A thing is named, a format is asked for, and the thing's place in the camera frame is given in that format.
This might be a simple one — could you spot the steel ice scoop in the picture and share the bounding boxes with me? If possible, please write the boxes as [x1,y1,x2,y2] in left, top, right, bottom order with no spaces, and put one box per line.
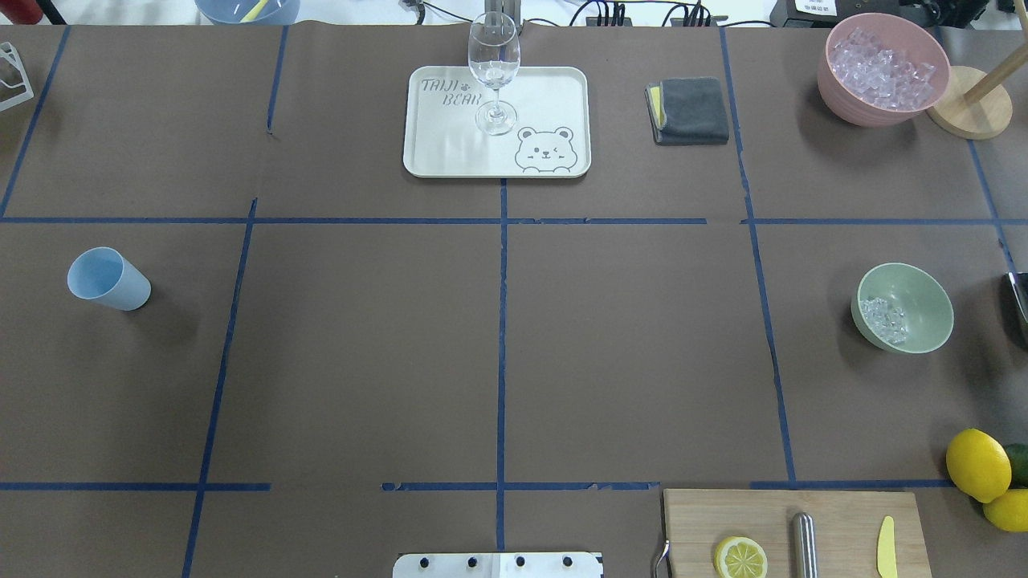
[1006,273,1027,332]

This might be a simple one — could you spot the cream bear tray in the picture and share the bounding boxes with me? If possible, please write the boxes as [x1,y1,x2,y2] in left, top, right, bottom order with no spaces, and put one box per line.
[402,66,592,178]

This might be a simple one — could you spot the red bottle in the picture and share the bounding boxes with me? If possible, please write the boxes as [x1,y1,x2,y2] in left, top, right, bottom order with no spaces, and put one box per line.
[0,0,43,25]

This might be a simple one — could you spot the blue bowl with fork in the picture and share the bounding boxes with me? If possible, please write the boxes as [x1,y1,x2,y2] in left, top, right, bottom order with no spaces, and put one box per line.
[194,1,303,26]

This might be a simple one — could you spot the steel muddler black cap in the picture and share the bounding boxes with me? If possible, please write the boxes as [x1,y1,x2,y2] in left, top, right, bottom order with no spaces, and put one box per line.
[792,511,819,578]

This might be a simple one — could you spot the green lime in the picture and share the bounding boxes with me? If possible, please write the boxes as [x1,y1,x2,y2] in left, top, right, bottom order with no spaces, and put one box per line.
[1003,443,1028,489]

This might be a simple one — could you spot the wooden cutting board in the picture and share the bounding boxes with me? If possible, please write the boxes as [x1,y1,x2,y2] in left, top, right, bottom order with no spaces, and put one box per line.
[663,490,934,578]

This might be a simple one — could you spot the white wire cup rack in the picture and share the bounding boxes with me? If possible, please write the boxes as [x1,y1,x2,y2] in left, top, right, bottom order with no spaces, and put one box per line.
[1,43,35,111]

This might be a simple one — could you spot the light green bowl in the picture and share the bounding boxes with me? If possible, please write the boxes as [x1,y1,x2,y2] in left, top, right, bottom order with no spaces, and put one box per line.
[851,263,954,355]

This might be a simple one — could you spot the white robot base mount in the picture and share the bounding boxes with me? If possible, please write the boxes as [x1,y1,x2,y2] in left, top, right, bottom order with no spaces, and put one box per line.
[392,552,605,577]

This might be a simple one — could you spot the yellow lemon lower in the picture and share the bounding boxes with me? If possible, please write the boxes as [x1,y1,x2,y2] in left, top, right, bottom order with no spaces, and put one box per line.
[981,489,1028,533]

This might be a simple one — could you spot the yellow plastic knife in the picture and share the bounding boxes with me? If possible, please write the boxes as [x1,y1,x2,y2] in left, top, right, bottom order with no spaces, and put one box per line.
[876,515,900,578]

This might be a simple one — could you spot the pink bowl of ice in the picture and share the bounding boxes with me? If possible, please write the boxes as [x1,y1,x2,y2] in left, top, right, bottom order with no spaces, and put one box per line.
[818,12,950,128]

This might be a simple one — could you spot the wooden mug tree stand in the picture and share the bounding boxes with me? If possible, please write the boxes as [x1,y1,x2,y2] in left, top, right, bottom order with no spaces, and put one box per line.
[928,43,1027,140]

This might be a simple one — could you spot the clear wine glass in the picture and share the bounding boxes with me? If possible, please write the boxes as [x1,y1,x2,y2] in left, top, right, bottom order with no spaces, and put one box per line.
[467,10,521,136]

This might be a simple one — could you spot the light blue plastic cup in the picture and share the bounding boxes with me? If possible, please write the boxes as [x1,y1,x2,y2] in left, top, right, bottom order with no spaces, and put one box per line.
[67,246,152,311]

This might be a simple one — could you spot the grey folded cloth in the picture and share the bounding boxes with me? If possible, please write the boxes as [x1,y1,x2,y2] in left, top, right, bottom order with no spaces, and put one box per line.
[645,77,729,146]

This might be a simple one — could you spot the half lemon slice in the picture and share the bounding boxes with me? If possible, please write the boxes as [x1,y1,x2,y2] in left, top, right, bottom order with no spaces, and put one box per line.
[712,535,769,578]

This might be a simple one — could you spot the yellow lemon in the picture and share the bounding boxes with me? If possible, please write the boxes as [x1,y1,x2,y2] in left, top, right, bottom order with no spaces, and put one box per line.
[981,489,1028,533]
[946,428,1012,504]

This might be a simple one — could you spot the yellow lemon upper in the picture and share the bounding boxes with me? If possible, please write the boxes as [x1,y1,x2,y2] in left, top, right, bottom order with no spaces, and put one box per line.
[946,428,1012,504]

